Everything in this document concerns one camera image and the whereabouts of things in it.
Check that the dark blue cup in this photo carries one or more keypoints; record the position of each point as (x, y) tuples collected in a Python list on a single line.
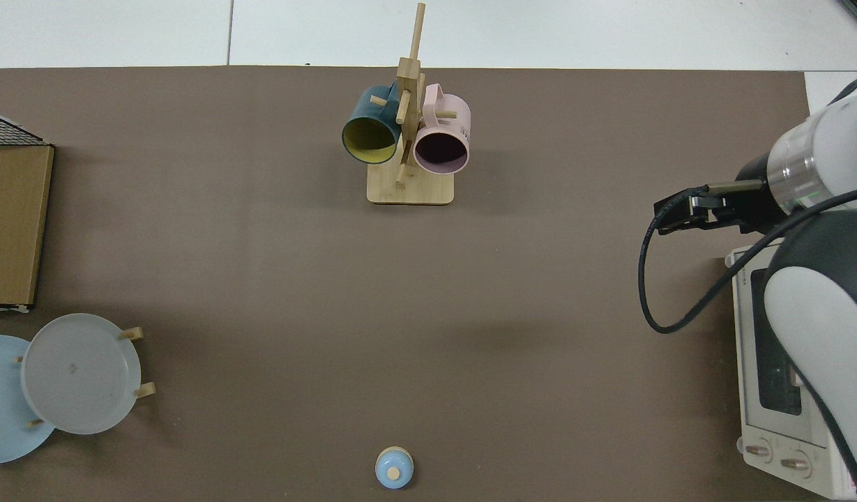
[(362, 111)]

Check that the brown table cloth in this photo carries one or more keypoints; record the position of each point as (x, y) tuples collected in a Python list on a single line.
[(261, 244)]

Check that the pale toaster oven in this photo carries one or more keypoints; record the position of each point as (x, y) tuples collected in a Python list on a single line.
[(744, 348)]

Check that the wooden cup stand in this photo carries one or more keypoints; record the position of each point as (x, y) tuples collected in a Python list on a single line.
[(428, 192)]

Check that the pink cup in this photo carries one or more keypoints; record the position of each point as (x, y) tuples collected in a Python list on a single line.
[(459, 125)]

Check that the light blue plate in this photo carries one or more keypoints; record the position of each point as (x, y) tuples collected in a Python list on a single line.
[(3, 418)]

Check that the grey plate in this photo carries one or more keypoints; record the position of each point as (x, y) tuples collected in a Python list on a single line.
[(79, 376)]

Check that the wooden plate rack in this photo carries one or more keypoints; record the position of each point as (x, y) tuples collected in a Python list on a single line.
[(139, 333)]

